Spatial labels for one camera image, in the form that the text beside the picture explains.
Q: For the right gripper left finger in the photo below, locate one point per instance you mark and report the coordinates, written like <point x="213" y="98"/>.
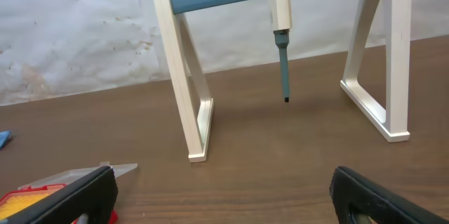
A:
<point x="87" y="190"/>

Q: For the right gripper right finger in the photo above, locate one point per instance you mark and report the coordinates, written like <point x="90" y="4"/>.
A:
<point x="365" y="196"/>

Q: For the white pipette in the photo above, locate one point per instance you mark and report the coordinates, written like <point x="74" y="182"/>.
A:
<point x="279" y="3"/>

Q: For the red and yellow tip box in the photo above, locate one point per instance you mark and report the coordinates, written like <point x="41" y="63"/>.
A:
<point x="21" y="201"/>

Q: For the blue cloth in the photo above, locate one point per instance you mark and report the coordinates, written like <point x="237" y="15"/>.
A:
<point x="3" y="139"/>

